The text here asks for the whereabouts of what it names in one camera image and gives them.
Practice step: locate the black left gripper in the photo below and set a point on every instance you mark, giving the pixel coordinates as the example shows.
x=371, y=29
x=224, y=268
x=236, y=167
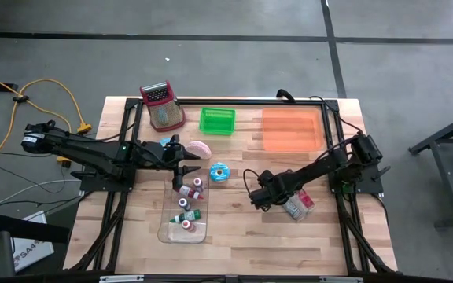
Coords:
x=159, y=155

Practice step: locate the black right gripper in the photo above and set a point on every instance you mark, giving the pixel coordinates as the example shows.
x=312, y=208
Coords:
x=271, y=186

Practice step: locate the purple small bottle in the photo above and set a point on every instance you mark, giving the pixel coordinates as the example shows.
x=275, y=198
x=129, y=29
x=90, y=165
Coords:
x=197, y=182

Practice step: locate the red food colouring bottle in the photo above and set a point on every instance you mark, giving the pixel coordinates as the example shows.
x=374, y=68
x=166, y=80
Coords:
x=189, y=192

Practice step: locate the large blue frosted donut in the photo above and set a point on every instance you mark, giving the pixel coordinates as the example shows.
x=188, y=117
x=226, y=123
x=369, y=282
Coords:
x=215, y=177

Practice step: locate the small blue frosted donut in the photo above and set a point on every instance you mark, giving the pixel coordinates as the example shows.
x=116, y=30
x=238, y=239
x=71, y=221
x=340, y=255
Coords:
x=164, y=141

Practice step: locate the red and silver candy bag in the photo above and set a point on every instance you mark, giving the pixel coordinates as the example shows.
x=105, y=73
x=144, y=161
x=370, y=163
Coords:
x=299, y=206

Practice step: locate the green food colouring bottle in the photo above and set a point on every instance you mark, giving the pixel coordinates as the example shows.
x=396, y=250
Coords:
x=191, y=215

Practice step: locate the clear plastic bin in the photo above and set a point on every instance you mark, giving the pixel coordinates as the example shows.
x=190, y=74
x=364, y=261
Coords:
x=171, y=236

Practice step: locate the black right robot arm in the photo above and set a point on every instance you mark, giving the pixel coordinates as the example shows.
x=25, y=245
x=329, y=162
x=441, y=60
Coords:
x=328, y=165

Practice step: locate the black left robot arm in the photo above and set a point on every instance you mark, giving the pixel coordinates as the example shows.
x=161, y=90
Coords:
x=85, y=149

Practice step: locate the green plastic basket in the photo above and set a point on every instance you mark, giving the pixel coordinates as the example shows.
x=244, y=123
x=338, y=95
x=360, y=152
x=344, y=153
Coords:
x=216, y=122

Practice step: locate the red metal box grater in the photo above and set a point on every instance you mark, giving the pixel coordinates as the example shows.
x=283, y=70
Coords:
x=163, y=110

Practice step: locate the orange translucent plastic bin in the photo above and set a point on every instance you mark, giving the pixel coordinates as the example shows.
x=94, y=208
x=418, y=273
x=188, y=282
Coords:
x=289, y=129

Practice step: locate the white printed box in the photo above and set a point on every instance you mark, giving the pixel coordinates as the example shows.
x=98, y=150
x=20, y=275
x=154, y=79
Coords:
x=34, y=251

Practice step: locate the black aluminium table frame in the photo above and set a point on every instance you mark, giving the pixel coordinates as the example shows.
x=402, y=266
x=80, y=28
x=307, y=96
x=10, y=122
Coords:
x=226, y=101

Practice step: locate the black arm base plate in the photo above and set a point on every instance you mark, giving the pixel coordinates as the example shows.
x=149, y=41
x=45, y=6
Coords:
x=368, y=185
x=93, y=182

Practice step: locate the silver metal bracket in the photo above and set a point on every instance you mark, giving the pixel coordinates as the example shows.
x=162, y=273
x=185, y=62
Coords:
x=340, y=280
x=120, y=279

